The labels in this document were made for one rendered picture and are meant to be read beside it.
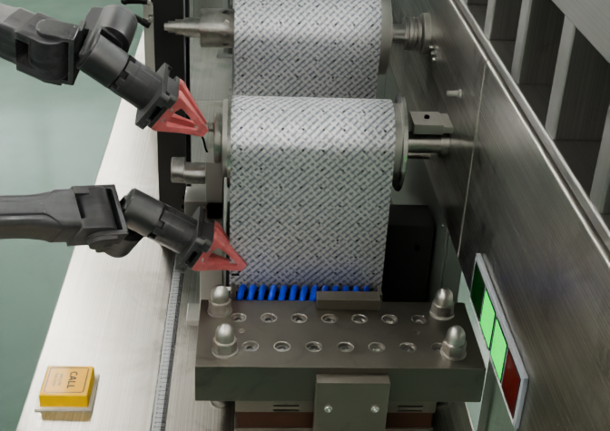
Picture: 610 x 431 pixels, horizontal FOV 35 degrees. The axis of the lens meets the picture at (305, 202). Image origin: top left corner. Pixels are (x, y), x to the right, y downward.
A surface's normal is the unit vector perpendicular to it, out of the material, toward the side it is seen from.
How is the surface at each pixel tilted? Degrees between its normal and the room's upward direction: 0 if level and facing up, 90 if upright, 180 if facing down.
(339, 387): 90
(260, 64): 92
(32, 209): 41
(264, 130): 55
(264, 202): 90
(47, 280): 0
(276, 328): 0
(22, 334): 0
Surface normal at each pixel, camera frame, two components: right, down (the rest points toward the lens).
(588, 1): -1.00, -0.02
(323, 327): 0.04, -0.87
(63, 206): 0.57, -0.47
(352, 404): 0.04, 0.48
